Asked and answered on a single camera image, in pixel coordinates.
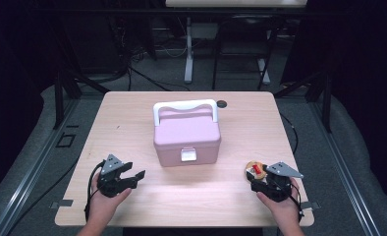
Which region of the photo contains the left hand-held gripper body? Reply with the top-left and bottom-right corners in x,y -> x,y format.
96,153 -> 131,199

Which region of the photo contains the black floor cable by desk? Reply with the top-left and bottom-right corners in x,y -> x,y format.
126,63 -> 191,92

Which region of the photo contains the black chair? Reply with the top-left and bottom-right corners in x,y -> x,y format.
212,14 -> 278,91

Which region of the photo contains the white-legged desk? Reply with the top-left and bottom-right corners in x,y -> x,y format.
165,0 -> 308,86

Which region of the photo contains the grey tape piece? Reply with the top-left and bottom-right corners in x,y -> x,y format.
49,199 -> 74,209
300,201 -> 321,210

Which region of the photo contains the long black floor cable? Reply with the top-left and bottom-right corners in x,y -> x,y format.
4,156 -> 82,236

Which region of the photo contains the black metal stand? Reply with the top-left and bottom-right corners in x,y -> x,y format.
52,70 -> 111,131
274,70 -> 333,134

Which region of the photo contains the pink storage box white handle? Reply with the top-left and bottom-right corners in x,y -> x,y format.
152,98 -> 222,168

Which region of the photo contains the person's right hand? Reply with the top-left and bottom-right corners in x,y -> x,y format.
255,177 -> 304,228

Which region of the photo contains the aluminium floor rail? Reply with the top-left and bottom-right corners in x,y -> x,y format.
307,97 -> 382,236
0,97 -> 80,236

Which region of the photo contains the left hand-held gripper black cable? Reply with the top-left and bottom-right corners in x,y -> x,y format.
83,159 -> 106,222

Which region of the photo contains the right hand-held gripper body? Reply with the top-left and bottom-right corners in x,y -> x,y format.
261,161 -> 304,203

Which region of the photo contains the short black floor cable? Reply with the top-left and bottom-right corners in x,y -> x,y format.
279,112 -> 300,155

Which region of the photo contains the person's left hand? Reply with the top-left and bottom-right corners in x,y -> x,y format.
88,172 -> 133,220

